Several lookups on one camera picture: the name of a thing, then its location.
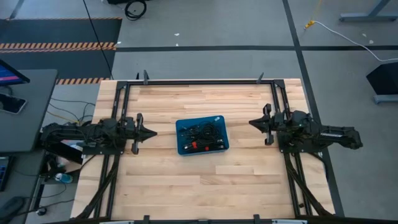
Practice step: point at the black box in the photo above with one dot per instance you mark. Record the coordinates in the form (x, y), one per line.
(384, 79)

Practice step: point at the computer monitor with lit screen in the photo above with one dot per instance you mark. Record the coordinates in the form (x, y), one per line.
(9, 76)

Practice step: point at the grey table foot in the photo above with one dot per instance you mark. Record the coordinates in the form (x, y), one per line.
(385, 99)

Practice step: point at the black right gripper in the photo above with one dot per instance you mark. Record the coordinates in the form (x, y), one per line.
(276, 124)

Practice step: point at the black metal table frame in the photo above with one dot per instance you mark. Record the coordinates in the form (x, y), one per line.
(155, 82)

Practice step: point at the grey desk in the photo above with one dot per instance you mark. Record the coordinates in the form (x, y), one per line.
(31, 118)

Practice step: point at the dark computer mouse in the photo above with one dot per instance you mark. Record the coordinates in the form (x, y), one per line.
(11, 207)

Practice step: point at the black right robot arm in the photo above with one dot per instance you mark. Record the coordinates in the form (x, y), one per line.
(335, 138)

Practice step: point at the blue plastic bin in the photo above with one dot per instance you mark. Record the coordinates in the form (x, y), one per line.
(225, 141)

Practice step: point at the black hazard-striped floor mat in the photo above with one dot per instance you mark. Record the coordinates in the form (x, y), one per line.
(62, 62)

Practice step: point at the black smartphone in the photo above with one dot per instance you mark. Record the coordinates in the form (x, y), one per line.
(12, 104)

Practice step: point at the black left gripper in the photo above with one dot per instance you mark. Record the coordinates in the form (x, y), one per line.
(133, 132)

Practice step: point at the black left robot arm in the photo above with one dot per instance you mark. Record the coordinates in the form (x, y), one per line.
(77, 133)

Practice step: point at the grey table leg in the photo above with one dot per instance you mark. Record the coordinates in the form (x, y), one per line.
(367, 16)

